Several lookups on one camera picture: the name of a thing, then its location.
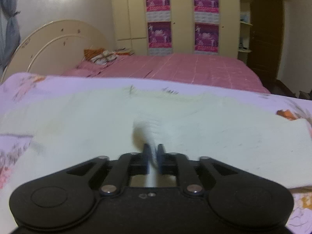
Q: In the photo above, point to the cream rounded headboard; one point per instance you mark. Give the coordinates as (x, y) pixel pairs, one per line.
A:
(55, 48)

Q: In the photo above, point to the lower right magenta poster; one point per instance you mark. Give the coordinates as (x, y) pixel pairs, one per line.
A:
(206, 39)

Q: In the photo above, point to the floral lilac bed sheet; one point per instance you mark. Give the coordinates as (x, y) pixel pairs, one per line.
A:
(24, 88)

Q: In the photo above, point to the orange white patterned pillow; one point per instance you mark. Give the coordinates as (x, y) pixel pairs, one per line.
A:
(102, 56)

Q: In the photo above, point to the lower left magenta poster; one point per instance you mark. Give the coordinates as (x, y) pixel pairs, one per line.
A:
(159, 38)

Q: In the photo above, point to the upper left magenta poster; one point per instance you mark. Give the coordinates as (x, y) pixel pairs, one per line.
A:
(158, 11)

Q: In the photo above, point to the pink checked bedspread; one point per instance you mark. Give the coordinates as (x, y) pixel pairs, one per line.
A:
(198, 69)

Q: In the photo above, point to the dark wooden door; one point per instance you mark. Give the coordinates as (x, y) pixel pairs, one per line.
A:
(266, 39)

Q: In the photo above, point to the upper right magenta poster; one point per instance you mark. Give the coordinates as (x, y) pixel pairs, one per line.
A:
(206, 11)

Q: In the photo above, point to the cream corner shelf unit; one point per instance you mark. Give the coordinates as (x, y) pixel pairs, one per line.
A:
(245, 30)

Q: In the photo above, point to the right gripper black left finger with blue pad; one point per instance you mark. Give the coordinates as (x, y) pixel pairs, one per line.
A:
(120, 171)

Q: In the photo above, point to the cream wardrobe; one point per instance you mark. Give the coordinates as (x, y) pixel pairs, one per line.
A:
(131, 27)

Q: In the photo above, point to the grey curtain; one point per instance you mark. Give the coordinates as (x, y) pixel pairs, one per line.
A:
(12, 34)

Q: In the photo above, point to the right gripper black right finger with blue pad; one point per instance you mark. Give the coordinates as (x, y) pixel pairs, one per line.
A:
(180, 166)

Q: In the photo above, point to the magenta poster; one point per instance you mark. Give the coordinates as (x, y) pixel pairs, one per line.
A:
(159, 38)
(206, 39)
(206, 11)
(158, 11)

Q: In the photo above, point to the pale green small cloth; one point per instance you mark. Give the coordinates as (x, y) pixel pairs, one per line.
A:
(72, 129)

